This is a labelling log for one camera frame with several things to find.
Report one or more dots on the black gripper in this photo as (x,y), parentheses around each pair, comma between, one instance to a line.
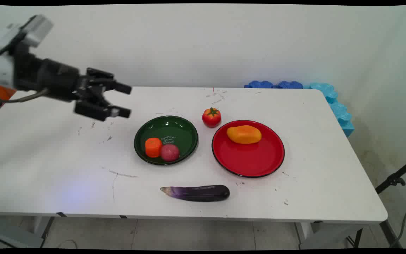
(53,79)

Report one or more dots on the white table leg frame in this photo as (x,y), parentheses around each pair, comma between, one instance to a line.
(40,229)

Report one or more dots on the light blue foam strip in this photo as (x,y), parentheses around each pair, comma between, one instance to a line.
(340,113)

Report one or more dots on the dark blue foam piece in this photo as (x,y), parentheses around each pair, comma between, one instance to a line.
(290,84)
(260,84)

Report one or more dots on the orange toy persimmon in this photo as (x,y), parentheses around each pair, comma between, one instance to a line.
(153,147)

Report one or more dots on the dark green round plate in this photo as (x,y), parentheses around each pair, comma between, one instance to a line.
(179,132)

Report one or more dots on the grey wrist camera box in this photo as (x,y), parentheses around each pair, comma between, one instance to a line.
(38,29)

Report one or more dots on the orange red block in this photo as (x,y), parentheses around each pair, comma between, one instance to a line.
(2,92)

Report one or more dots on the red round plate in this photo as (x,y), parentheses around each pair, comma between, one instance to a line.
(248,158)

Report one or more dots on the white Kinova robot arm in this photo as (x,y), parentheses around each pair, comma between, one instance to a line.
(0,70)

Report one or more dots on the yellow toy mango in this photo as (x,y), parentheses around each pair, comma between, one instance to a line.
(244,134)

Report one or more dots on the purple toy eggplant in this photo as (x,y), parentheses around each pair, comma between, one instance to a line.
(203,193)

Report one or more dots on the red toy tomato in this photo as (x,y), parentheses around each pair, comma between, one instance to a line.
(211,118)

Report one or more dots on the red round toy fruit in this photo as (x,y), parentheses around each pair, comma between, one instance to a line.
(170,152)

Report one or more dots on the black metal table leg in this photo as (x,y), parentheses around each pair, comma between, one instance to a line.
(390,233)

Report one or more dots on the black tripod stand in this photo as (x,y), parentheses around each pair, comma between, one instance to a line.
(395,180)

